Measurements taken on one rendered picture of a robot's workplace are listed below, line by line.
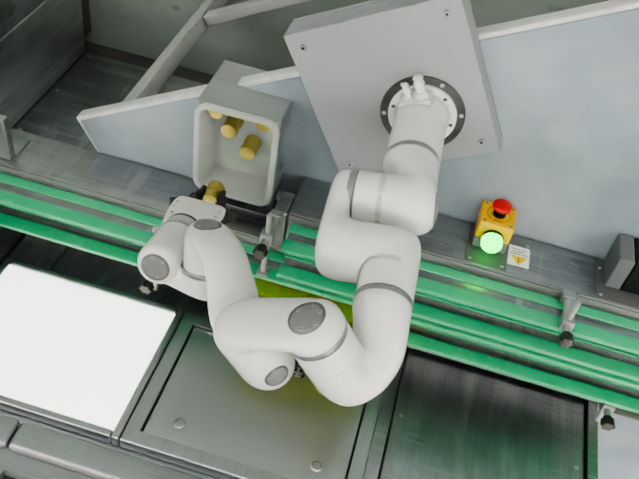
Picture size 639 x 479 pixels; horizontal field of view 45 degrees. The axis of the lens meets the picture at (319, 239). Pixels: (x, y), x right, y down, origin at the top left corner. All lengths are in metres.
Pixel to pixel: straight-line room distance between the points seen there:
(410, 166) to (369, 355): 0.33
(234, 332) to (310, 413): 0.60
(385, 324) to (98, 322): 0.83
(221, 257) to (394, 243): 0.27
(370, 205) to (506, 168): 0.45
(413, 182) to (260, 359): 0.37
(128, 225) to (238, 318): 0.69
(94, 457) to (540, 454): 0.90
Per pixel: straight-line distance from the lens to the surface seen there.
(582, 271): 1.65
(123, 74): 2.48
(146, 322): 1.72
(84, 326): 1.73
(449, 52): 1.38
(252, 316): 1.04
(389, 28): 1.37
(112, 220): 1.71
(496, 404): 1.77
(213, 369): 1.65
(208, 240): 1.23
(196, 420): 1.58
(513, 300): 1.56
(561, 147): 1.53
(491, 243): 1.56
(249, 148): 1.58
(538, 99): 1.48
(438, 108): 1.39
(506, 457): 1.71
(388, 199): 1.18
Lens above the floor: 2.01
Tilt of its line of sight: 45 degrees down
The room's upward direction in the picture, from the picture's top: 159 degrees counter-clockwise
